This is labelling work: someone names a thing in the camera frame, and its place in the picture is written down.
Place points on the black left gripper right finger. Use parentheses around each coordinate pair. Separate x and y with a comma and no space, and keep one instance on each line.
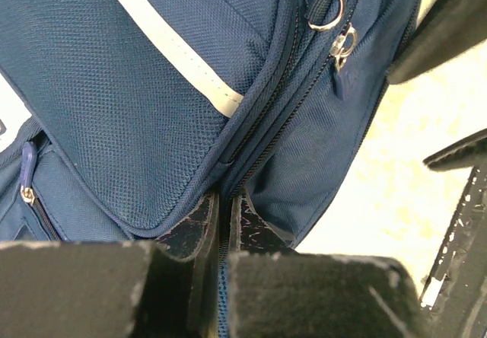
(274,291)

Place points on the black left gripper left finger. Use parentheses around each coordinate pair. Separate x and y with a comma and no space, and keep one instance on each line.
(180,297)

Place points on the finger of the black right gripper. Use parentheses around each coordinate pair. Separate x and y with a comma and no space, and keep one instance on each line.
(449,28)
(467,152)

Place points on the navy blue student backpack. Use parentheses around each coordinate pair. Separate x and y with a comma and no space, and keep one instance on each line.
(119,115)

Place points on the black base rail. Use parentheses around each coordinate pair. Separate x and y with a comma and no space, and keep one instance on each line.
(454,297)

